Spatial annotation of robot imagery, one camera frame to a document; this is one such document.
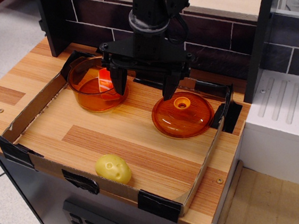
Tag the orange transparent pot lid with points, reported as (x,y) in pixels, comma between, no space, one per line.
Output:
(185,115)

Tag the dark grey left post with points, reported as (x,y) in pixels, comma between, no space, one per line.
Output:
(54,25)

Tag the orange transparent plastic pot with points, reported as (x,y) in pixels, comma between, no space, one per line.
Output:
(83,80)

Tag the orange salmon sushi toy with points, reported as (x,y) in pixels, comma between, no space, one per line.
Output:
(106,87)

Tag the white ribbed drainer block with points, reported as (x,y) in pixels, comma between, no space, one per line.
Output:
(270,141)

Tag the dark grey post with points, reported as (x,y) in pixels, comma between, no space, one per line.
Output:
(261,41)
(54,25)

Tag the cardboard fence with black tape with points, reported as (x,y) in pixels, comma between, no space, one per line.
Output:
(171,177)

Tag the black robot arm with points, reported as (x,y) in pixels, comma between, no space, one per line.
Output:
(152,17)

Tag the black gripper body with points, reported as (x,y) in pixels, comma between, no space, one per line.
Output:
(147,54)

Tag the dark grey right post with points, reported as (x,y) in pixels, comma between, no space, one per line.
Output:
(261,41)

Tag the yellow toy potato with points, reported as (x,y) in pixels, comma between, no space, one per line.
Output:
(114,168)

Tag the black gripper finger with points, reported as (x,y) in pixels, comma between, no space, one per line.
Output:
(119,79)
(171,83)

